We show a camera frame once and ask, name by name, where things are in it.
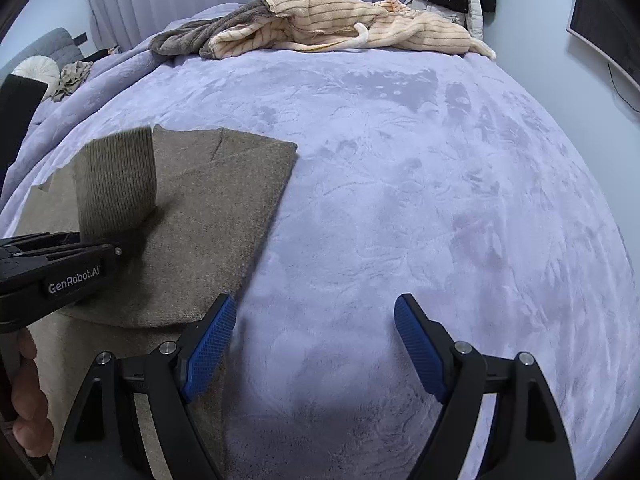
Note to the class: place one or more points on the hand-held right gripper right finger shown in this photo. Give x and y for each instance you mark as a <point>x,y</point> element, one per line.
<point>420,345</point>

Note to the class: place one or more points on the small beige crumpled cloth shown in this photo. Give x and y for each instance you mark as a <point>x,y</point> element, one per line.
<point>72,77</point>

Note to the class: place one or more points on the olive knit sweater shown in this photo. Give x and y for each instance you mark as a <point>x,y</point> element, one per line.
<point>210,220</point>

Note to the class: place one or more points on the wall-mounted black screen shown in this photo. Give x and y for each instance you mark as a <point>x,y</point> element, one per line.
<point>605,25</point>

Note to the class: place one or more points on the white padded jacket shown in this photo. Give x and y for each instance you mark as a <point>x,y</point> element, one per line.
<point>475,20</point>

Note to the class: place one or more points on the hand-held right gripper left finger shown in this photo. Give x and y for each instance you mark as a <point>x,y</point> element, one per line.
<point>210,345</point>

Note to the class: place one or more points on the grey plush garment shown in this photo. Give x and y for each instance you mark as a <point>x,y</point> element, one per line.
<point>200,35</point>

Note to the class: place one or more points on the person's left hand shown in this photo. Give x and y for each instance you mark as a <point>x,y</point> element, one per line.
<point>30,395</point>

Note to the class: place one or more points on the lavender fleece blanket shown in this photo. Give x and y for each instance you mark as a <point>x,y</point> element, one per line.
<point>400,185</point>

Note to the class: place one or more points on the cream striped garment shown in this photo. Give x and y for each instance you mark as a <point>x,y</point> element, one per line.
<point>325,15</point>

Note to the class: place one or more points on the white round pillow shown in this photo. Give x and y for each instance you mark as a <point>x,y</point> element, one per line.
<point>35,67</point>

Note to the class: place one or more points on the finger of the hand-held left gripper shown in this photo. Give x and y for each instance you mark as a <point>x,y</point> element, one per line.
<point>75,255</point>
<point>40,240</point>

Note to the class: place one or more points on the grey quilted headboard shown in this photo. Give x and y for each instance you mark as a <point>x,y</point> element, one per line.
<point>45,45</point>

